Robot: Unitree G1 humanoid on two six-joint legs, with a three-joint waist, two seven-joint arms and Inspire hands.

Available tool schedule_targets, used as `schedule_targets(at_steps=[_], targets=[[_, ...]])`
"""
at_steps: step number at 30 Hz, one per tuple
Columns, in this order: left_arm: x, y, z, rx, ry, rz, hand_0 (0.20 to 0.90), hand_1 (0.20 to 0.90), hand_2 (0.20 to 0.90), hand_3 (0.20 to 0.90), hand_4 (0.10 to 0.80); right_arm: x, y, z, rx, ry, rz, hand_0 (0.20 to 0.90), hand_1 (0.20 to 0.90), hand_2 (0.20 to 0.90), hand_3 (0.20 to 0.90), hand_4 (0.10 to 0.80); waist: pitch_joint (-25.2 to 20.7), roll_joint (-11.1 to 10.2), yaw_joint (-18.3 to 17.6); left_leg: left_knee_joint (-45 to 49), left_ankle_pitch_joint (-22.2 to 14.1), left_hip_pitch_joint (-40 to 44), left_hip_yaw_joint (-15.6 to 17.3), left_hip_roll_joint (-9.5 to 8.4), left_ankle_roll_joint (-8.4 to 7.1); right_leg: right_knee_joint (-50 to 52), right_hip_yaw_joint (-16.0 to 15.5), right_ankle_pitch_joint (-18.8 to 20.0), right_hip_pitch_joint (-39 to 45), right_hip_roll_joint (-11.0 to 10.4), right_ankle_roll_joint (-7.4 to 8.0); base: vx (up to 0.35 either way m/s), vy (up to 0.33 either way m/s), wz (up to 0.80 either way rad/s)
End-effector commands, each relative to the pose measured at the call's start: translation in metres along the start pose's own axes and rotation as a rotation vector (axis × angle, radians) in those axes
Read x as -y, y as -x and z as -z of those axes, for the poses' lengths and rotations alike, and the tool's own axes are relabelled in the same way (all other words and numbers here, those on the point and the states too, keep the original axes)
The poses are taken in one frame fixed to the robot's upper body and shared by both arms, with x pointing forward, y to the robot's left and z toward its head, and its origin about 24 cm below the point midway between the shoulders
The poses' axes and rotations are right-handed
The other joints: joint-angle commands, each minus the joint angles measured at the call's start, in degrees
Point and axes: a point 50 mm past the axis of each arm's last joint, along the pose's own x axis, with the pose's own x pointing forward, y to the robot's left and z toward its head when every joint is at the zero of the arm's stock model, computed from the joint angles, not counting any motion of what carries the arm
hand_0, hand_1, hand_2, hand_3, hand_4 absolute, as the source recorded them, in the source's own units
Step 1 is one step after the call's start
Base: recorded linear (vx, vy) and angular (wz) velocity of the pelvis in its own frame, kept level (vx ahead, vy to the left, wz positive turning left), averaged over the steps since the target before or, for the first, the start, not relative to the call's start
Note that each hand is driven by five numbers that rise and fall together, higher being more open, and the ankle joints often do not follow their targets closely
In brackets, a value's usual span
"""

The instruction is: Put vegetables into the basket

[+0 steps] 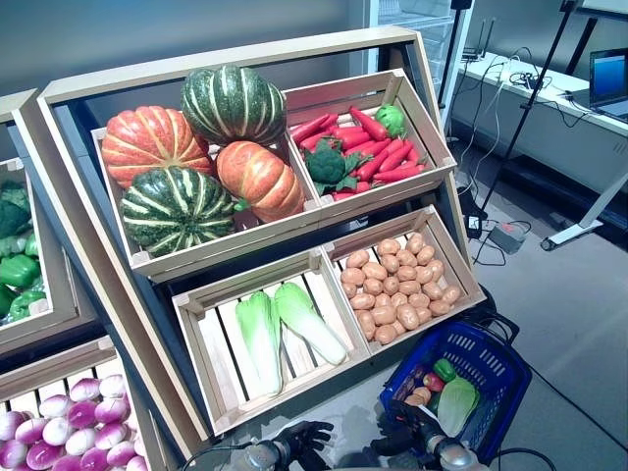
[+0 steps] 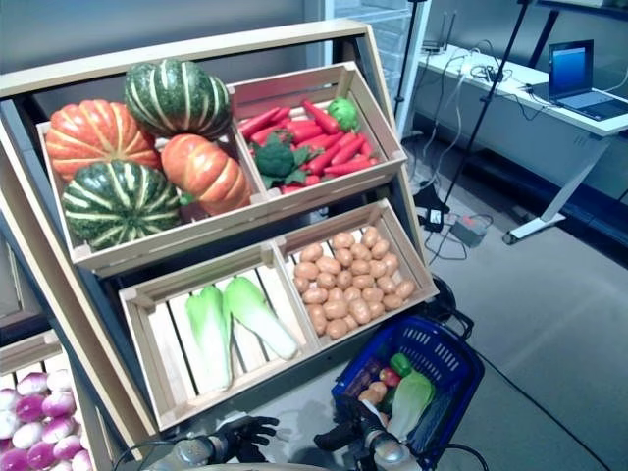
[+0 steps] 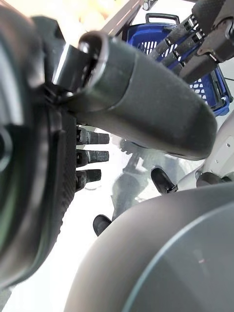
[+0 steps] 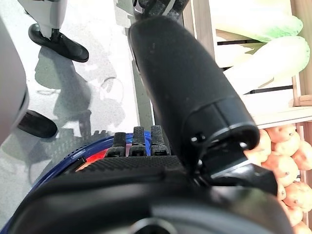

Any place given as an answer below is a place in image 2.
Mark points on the dark green broccoli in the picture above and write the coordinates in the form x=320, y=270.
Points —
x=275, y=159

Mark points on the brown potato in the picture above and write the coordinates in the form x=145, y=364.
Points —
x=311, y=252
x=335, y=294
x=335, y=309
x=343, y=257
x=300, y=284
x=318, y=316
x=385, y=283
x=378, y=267
x=352, y=293
x=343, y=278
x=379, y=389
x=350, y=321
x=372, y=294
x=391, y=262
x=392, y=300
x=314, y=296
x=326, y=279
x=375, y=309
x=360, y=267
x=380, y=247
x=328, y=265
x=404, y=289
x=360, y=310
x=360, y=251
x=306, y=270
x=370, y=235
x=337, y=329
x=367, y=396
x=363, y=280
x=343, y=240

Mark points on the black power brick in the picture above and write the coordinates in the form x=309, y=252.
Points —
x=433, y=218

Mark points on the small orange pumpkin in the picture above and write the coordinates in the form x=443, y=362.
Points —
x=206, y=172

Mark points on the wooden carrot crate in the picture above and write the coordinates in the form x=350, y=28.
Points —
x=324, y=189

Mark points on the green striped pumpkin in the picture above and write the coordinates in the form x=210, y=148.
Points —
x=118, y=206
x=176, y=98

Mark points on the grey robot torso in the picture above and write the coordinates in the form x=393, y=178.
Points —
x=284, y=468

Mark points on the thin black tripod stand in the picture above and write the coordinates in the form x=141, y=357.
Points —
x=408, y=44

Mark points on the wooden turnip crate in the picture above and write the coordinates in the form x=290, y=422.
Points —
x=29, y=348

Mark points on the red carrot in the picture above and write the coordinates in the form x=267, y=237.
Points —
x=260, y=121
x=321, y=118
x=348, y=167
x=348, y=149
x=326, y=157
x=304, y=131

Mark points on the wooden display shelf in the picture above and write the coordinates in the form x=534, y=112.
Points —
x=196, y=49

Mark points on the blue plastic shopping basket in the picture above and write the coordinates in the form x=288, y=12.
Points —
x=458, y=387

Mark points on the wooden pumpkin crate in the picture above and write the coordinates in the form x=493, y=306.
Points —
x=172, y=238

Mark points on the green napa cabbage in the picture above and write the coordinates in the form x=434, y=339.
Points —
x=412, y=402
x=211, y=338
x=255, y=314

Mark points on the white desk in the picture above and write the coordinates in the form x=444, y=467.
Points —
x=539, y=147

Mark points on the wooden cabbage crate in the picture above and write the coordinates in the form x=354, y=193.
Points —
x=196, y=277

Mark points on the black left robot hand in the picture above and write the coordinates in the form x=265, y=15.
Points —
x=245, y=434

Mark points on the red apple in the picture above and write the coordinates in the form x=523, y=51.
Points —
x=389, y=377

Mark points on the light green lettuce head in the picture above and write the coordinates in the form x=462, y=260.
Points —
x=343, y=113

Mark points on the white framed glass cabinet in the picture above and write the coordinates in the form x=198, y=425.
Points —
x=392, y=29

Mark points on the dark metal rack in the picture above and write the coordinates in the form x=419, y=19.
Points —
x=544, y=36

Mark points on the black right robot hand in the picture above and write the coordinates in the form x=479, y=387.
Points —
x=360, y=422

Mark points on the dark green cucumber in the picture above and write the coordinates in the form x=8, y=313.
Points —
x=387, y=401

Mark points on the open laptop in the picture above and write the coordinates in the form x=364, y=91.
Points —
x=569, y=64

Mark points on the tall black tripod stand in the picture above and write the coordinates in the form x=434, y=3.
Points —
x=487, y=98

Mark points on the wooden potato crate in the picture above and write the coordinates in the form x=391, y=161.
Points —
x=329, y=228

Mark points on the large orange pumpkin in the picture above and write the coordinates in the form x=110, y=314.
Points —
x=93, y=137

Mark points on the router with antennas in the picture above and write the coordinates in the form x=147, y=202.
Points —
x=432, y=48

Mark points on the grey power adapter box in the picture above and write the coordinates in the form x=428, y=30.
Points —
x=466, y=230

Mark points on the purple white turnip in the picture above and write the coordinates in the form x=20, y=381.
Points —
x=59, y=404
x=81, y=461
x=32, y=382
x=7, y=400
x=66, y=446
x=5, y=424
x=41, y=454
x=29, y=407
x=27, y=434
x=12, y=458
x=59, y=380
x=54, y=429

